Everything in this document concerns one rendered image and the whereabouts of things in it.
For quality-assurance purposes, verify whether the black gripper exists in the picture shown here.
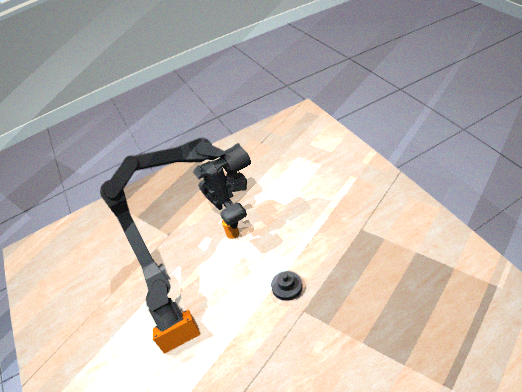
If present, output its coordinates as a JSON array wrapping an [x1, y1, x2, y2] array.
[[198, 180, 247, 229]]

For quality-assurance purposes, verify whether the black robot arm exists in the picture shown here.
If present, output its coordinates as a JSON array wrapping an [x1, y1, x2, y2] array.
[[100, 137, 251, 332]]

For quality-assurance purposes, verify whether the dark grey round pedestal with short shaft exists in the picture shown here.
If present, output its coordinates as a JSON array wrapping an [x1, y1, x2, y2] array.
[[271, 270, 303, 301]]

